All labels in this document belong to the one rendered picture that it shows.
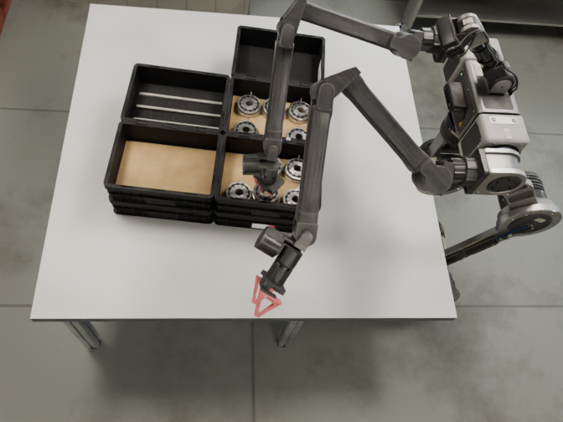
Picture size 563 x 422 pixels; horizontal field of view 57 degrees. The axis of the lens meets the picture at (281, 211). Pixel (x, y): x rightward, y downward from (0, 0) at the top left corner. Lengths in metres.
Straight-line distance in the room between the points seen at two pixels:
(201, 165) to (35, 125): 1.51
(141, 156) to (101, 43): 0.78
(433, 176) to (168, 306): 1.08
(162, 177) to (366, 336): 1.37
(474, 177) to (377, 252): 0.78
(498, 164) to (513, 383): 1.73
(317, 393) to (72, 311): 1.25
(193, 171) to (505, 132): 1.15
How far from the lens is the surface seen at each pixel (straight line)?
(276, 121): 1.73
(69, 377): 2.71
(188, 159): 2.11
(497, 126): 1.56
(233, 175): 2.07
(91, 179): 2.26
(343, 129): 2.45
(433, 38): 1.78
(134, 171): 2.10
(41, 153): 3.25
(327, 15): 1.69
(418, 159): 1.44
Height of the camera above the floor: 2.59
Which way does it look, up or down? 61 degrees down
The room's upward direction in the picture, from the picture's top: 15 degrees clockwise
